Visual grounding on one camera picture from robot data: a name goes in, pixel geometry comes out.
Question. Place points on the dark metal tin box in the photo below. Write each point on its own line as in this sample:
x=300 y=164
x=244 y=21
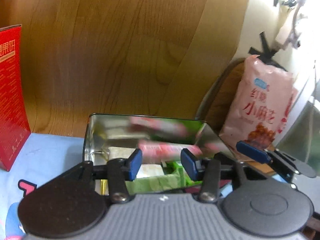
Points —
x=95 y=130

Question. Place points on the red gift box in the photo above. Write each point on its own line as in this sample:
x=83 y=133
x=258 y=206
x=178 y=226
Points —
x=10 y=92

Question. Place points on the wood-pattern wall sheet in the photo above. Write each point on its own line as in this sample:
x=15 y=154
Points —
x=125 y=55

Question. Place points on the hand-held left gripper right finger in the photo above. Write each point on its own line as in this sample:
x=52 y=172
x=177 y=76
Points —
x=188 y=163

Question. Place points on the white power strip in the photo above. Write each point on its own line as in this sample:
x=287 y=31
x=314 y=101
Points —
x=285 y=33

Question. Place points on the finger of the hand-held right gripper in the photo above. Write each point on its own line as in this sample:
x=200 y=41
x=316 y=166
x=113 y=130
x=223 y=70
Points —
x=252 y=152

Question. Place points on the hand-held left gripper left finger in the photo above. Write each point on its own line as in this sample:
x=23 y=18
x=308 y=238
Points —
x=135 y=163

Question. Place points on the printed cartoon blanket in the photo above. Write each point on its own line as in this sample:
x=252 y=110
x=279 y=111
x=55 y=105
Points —
x=50 y=155

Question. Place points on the pile of assorted snack packets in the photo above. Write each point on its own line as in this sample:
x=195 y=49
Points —
x=155 y=182

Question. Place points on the pink snack packet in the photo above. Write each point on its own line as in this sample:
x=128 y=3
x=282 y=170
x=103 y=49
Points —
x=162 y=148

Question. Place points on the large pink snack bag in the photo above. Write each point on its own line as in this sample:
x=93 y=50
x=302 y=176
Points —
x=257 y=100

